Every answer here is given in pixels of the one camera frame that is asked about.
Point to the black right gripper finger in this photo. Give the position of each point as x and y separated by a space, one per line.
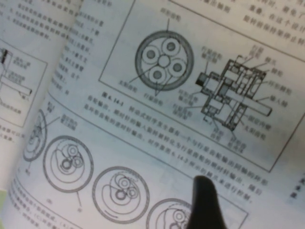
205 205

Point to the book with diagrams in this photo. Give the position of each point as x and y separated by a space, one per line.
147 119

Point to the green white checked tablecloth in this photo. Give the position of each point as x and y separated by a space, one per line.
2 205

